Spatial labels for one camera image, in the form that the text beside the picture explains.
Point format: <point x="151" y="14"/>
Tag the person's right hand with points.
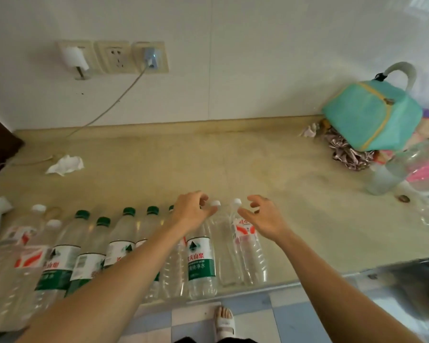
<point x="271" y="221"/>

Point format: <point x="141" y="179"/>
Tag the person's left hand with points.
<point x="191" y="214"/>

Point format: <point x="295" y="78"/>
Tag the white-cap red-label bottle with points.
<point x="250" y="257"/>

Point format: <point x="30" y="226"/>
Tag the row of bottles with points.
<point x="200" y="260"/>

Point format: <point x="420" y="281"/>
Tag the person's left forearm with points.
<point x="103" y="292"/>

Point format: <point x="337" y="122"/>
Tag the person's right forearm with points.
<point x="343" y="296"/>

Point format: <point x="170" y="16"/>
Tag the person's right foot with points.
<point x="223" y="312"/>

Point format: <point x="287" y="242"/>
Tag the person's black shorts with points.
<point x="214" y="340"/>

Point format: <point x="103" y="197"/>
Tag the beige table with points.
<point x="236" y="164"/>

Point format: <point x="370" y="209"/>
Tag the crumpled white tissue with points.
<point x="309" y="130"/>
<point x="66" y="165"/>

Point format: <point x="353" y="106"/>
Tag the clear bag of brown snacks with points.
<point x="346" y="157"/>

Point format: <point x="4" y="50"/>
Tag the white sandal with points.
<point x="224" y="325"/>

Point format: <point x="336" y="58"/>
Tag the small brown round object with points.
<point x="404" y="198"/>

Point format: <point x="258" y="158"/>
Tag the tan rubber band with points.
<point x="46" y="212"/>

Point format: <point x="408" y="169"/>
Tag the teal handbag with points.
<point x="371" y="114"/>

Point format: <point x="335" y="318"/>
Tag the white flat box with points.
<point x="414" y="188"/>

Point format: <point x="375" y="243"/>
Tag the blue-grey plug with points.
<point x="151" y="57"/>

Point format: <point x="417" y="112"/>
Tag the pink object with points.
<point x="427" y="171"/>

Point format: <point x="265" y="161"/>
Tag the white charger plug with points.
<point x="75" y="57"/>

